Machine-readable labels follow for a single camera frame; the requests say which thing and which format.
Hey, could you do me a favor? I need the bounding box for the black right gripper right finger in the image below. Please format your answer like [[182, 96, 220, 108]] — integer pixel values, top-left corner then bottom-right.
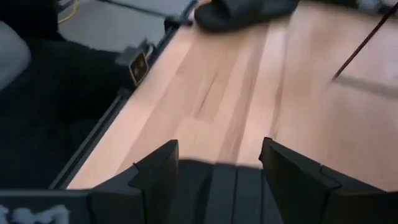
[[258, 136, 387, 224]]

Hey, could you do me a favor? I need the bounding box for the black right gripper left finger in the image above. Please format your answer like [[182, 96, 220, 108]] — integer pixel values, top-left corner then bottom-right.
[[89, 139, 180, 224]]

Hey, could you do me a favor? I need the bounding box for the black rubber slide sandal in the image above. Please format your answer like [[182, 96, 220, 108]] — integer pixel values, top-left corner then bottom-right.
[[193, 0, 301, 32]]

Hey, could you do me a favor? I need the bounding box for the black seat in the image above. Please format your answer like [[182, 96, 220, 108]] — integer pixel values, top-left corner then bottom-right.
[[0, 0, 134, 190]]

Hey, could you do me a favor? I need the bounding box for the grey rounded chair part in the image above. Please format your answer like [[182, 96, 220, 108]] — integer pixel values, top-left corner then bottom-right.
[[0, 20, 32, 91]]

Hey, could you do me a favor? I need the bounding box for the black aluminium table frame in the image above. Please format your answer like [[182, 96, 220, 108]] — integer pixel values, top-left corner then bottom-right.
[[48, 0, 200, 190]]

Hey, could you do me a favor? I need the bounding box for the wooden shelf with black frame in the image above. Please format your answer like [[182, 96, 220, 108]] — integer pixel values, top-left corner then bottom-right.
[[331, 1, 398, 81]]

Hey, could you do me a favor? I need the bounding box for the thin yellow floor cable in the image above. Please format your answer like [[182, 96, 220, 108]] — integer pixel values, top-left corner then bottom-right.
[[57, 0, 80, 25]]

